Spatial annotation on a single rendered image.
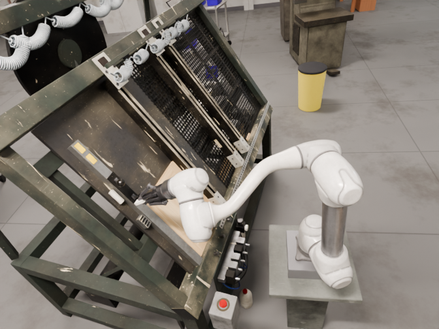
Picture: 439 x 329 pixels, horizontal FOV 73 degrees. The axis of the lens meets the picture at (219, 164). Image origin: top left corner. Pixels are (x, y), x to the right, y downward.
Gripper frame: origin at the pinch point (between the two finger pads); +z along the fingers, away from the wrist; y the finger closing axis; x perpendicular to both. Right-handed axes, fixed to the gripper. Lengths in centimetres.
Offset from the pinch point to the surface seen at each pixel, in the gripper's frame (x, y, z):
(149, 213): 6.4, 12.5, 12.5
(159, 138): 46.3, -8.2, 10.2
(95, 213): -8.0, -7.4, 22.3
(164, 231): 4.9, 26.0, 12.5
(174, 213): 18.9, 27.0, 14.9
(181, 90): 92, -17, 9
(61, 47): 73, -83, 48
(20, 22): 52, -100, 36
